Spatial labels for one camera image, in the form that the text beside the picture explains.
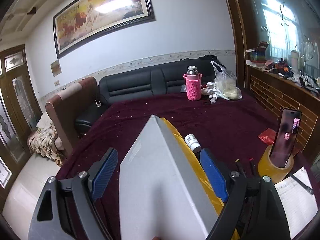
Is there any small white pill bottle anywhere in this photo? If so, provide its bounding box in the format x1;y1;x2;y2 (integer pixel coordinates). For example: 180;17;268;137
184;134;202;153

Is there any smartphone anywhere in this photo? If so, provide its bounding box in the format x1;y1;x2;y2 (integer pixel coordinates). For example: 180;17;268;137
270;108;302;168

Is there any brick pattern cabinet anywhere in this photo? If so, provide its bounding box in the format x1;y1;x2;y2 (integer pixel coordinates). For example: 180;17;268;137
246;65;319;162

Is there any floral blanket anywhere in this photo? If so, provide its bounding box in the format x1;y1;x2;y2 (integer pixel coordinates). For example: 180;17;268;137
27;112;66;167

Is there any white foam box yellow tape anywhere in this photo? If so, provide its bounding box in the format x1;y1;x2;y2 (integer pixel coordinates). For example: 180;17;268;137
119;115;223;239

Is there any black marker red cap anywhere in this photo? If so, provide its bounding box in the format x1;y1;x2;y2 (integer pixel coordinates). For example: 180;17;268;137
249;158;258;177

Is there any red plastic packet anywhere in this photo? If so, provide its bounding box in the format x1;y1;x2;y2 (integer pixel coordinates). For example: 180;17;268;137
258;128;276;145

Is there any clear plastic bag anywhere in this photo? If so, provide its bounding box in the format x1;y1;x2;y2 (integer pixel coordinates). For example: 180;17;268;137
211;61;242;100

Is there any yellow packing tape roll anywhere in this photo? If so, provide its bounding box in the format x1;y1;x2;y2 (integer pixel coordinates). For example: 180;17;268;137
258;145;294;184

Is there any white paper sheet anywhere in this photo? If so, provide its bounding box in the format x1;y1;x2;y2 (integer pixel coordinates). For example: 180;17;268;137
274;177;318;239

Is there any pink knit covered bottle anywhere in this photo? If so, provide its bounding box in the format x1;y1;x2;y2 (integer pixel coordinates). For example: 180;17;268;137
183;66;202;101

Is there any wooden door with glass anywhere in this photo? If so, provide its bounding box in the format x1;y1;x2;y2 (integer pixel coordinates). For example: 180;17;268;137
1;44;42;207

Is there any black pen on paper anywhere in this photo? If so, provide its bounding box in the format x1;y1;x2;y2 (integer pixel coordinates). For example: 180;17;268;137
290;173;314;196

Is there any brown armchair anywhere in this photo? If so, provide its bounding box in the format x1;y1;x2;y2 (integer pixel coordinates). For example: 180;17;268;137
45;77;98;159

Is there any framed horse painting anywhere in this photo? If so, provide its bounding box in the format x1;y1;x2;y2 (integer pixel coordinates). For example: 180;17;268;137
53;0;155;59

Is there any black leather sofa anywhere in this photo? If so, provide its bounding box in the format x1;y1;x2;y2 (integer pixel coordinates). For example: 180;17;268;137
74;55;225;137

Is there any dark red tablecloth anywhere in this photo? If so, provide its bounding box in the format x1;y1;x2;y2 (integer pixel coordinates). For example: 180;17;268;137
57;93;276;179

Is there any white stuffed toy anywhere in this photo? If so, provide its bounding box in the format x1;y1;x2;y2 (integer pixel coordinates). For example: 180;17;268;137
201;82;228;104

